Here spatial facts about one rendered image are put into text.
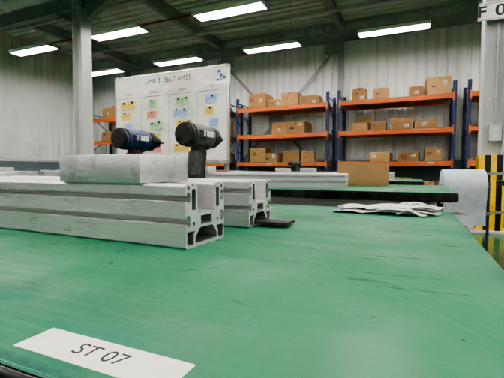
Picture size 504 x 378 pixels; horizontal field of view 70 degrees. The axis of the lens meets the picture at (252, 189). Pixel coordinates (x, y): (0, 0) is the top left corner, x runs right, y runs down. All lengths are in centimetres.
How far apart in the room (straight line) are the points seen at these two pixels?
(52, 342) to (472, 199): 392
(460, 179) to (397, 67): 756
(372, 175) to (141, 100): 282
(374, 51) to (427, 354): 1128
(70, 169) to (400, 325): 50
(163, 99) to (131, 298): 390
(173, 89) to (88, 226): 358
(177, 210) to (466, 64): 1097
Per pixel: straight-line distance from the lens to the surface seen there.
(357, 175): 249
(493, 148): 621
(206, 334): 25
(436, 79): 1025
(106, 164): 55
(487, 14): 641
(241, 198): 64
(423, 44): 1141
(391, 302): 32
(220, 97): 379
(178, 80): 410
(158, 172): 54
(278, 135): 1046
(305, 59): 1182
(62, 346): 26
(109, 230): 56
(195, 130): 87
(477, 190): 402
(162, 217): 51
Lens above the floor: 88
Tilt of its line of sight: 3 degrees down
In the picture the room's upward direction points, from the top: straight up
